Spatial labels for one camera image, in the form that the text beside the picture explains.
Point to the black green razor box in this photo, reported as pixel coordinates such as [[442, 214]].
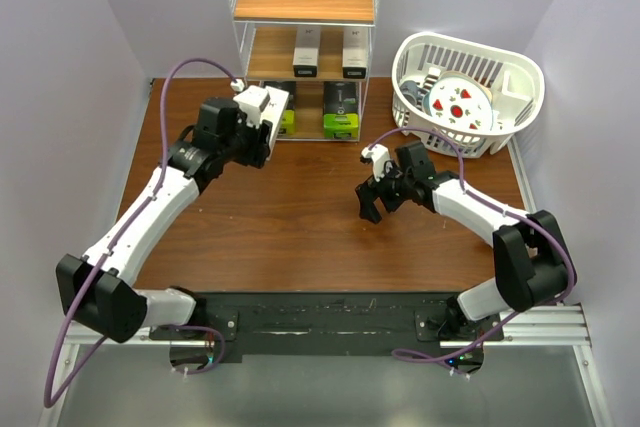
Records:
[[287, 126], [341, 118]]

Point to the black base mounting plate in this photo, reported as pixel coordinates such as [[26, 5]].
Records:
[[326, 324]]

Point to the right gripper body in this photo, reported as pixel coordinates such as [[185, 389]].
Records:
[[394, 191]]

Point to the small silver box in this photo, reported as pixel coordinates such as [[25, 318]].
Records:
[[273, 113]]

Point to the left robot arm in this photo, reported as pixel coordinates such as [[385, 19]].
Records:
[[96, 289]]

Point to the watermelon pattern plate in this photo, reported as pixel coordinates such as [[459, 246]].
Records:
[[459, 101]]

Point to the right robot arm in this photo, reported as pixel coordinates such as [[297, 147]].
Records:
[[532, 265]]

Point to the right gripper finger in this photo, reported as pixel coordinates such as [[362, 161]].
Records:
[[368, 210], [368, 190]]

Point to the narrow silver razor box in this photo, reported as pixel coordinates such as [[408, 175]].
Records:
[[355, 52]]

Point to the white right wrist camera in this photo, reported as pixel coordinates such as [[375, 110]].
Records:
[[378, 157]]

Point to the white wire wooden shelf rack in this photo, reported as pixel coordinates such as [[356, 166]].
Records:
[[319, 52]]

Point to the white plastic dish basket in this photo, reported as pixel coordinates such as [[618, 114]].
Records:
[[515, 82]]

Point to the aluminium frame rail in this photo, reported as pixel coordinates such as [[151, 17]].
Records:
[[549, 324]]

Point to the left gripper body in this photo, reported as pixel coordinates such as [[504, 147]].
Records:
[[247, 145]]

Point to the grey item in basket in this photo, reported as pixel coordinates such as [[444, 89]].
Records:
[[412, 93]]

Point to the silver box with H logo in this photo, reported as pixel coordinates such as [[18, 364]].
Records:
[[306, 51]]

